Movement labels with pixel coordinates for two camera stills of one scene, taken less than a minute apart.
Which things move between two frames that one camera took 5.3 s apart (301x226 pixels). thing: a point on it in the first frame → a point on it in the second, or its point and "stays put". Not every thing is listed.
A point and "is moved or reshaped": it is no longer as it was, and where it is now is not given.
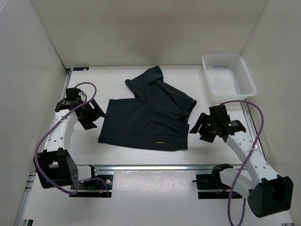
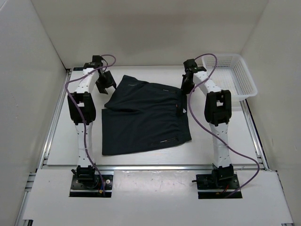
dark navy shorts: (156, 118) is moved or reshaped
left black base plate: (97, 188) stays put
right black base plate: (210, 186) stays put
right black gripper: (203, 119) → (184, 88)
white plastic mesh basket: (228, 76) stays put
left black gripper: (95, 113) → (110, 82)
